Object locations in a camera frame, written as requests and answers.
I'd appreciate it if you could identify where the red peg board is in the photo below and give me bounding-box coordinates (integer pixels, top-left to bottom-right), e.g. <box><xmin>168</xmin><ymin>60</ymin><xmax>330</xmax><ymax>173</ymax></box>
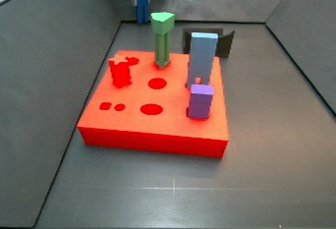
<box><xmin>77</xmin><ymin>50</ymin><xmax>228</xmax><ymax>158</ymax></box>

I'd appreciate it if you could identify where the purple short block peg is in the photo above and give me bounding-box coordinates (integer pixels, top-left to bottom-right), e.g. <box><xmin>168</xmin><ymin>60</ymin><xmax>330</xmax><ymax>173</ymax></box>
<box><xmin>188</xmin><ymin>85</ymin><xmax>213</xmax><ymax>119</ymax></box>

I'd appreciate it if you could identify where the grey-blue tall block peg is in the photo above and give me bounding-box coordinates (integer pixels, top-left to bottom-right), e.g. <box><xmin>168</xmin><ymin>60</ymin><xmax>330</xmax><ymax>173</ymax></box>
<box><xmin>186</xmin><ymin>32</ymin><xmax>217</xmax><ymax>87</ymax></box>

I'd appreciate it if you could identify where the green tall peg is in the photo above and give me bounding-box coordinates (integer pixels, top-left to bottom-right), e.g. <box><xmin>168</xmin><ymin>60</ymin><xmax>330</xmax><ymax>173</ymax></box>
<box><xmin>150</xmin><ymin>12</ymin><xmax>174</xmax><ymax>69</ymax></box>

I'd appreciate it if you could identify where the red star peg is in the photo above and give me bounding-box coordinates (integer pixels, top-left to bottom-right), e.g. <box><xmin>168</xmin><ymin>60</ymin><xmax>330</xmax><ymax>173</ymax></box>
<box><xmin>109</xmin><ymin>55</ymin><xmax>130</xmax><ymax>88</ymax></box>

